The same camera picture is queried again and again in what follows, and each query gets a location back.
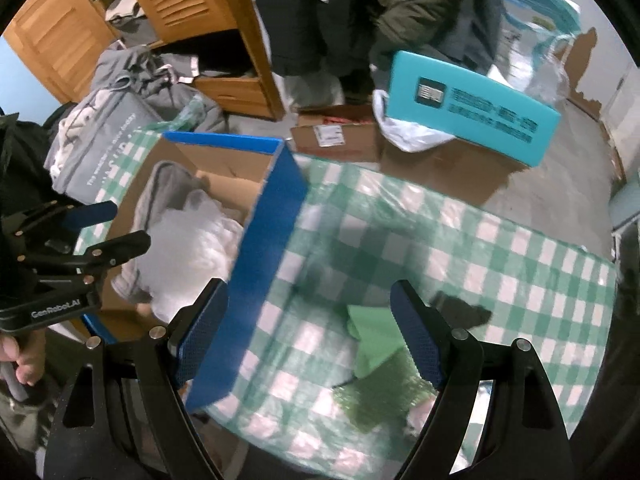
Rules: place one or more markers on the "large brown cardboard box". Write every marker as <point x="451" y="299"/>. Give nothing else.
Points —
<point x="440" y="170"/>

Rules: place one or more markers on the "person's left hand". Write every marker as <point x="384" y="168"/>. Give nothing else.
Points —
<point x="25" y="360"/>

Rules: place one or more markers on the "grey chair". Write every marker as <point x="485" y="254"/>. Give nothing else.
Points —
<point x="625" y="205"/>

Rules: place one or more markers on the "light green cloth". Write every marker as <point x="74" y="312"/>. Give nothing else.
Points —
<point x="372" y="335"/>

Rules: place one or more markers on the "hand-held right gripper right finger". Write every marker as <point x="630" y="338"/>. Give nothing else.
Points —
<point x="415" y="330"/>

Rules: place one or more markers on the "black clothes pile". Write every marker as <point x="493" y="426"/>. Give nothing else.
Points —
<point x="25" y="160"/>

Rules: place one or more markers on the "black hanging jacket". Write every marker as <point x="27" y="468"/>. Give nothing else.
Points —
<point x="300" y="20"/>

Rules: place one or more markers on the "grey cloth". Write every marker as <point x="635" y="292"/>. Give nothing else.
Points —
<point x="160" y="185"/>

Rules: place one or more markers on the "grey printed tote bag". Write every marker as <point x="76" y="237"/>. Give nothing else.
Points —
<point x="115" y="125"/>

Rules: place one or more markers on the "white mesh bath pouf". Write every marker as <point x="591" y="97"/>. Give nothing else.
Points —
<point x="200" y="240"/>

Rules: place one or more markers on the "clear teal plastic bag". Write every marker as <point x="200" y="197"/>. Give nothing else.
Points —
<point x="530" y="20"/>

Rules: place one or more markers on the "white plastic bag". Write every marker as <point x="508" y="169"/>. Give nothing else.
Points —
<point x="405" y="132"/>

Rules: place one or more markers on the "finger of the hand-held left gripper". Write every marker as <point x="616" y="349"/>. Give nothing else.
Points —
<point x="125" y="245"/>
<point x="90" y="212"/>

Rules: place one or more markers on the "grey hoodie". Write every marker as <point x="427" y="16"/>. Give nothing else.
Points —
<point x="135" y="70"/>

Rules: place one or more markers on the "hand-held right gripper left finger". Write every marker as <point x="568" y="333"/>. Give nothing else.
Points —
<point x="200" y="330"/>

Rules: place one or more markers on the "blue cardboard box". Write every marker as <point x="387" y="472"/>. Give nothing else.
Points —
<point x="270" y="240"/>

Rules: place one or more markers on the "small brown cardboard box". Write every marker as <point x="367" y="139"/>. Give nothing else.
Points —
<point x="350" y="142"/>

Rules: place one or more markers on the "wooden door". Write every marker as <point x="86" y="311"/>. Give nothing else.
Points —
<point x="55" y="35"/>

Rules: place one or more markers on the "teal printed box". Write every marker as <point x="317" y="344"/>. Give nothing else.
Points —
<point x="475" y="110"/>

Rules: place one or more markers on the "green glitter scouring cloth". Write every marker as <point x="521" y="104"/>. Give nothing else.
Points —
<point x="380" y="400"/>

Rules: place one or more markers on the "dark green hanging jacket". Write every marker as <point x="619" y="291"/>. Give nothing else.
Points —
<point x="425" y="5"/>

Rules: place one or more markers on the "small black cloth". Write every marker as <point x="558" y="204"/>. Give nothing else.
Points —
<point x="462" y="312"/>

